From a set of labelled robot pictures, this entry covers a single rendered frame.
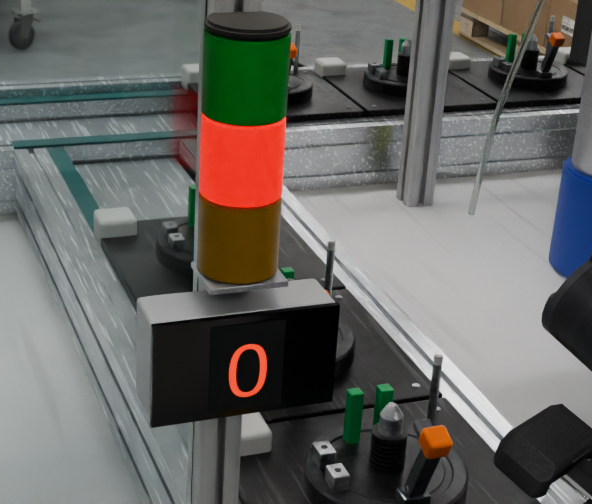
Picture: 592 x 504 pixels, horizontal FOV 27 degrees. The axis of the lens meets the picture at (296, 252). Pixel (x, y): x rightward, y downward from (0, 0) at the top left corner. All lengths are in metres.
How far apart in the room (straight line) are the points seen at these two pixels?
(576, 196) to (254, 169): 1.05
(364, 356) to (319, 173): 0.75
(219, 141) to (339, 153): 1.28
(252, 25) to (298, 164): 1.27
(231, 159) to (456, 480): 0.45
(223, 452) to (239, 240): 0.18
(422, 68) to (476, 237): 0.26
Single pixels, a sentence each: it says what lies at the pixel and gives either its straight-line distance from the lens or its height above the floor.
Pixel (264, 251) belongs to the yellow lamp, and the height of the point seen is 1.28.
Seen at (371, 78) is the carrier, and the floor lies 0.99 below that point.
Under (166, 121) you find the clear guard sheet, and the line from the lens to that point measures 0.76.
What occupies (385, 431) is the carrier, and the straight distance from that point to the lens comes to 1.06.
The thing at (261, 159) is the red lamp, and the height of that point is 1.34.
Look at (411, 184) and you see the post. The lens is 1.95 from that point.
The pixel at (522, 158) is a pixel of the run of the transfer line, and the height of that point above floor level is 0.88.
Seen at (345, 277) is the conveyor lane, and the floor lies 0.96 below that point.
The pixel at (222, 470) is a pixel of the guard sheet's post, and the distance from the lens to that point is 0.87.
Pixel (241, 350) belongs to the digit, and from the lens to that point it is 0.77.
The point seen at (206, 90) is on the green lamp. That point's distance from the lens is 0.72.
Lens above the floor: 1.59
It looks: 24 degrees down
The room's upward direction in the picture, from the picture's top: 4 degrees clockwise
